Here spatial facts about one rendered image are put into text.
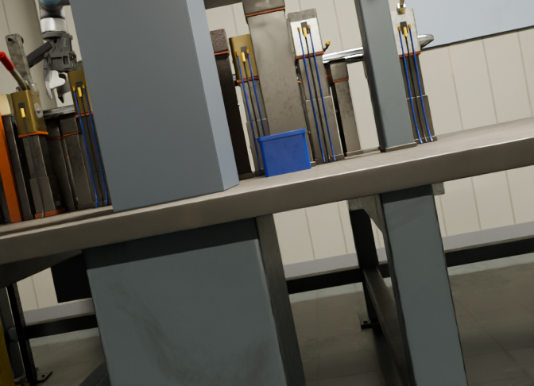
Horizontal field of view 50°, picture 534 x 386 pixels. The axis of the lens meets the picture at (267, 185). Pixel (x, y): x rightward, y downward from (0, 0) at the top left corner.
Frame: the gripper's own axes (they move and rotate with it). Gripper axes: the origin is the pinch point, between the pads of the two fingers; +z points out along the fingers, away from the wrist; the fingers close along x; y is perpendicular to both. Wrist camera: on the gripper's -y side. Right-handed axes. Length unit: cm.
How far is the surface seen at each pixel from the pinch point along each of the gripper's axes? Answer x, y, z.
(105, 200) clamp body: -27.1, 21.1, 32.6
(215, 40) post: -29, 55, -7
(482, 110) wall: 158, 190, 7
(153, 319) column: -86, 46, 51
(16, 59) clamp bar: -21.3, -1.5, -8.6
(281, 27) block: -42, 72, -5
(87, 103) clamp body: -28.0, 19.2, 6.3
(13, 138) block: -18.5, -6.1, 12.8
